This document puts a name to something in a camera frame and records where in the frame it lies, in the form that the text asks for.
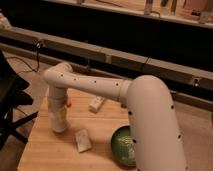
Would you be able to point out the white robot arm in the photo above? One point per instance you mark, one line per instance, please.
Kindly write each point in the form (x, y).
(152, 117)

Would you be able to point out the black office chair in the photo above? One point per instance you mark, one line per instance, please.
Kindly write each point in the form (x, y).
(12, 95)

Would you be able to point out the orange toy carrot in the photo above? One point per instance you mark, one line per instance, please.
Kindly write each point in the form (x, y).
(68, 103)

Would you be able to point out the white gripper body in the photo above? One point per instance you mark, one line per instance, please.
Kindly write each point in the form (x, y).
(57, 108)

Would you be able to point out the green bowl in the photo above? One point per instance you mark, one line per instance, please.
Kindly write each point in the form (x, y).
(122, 147)

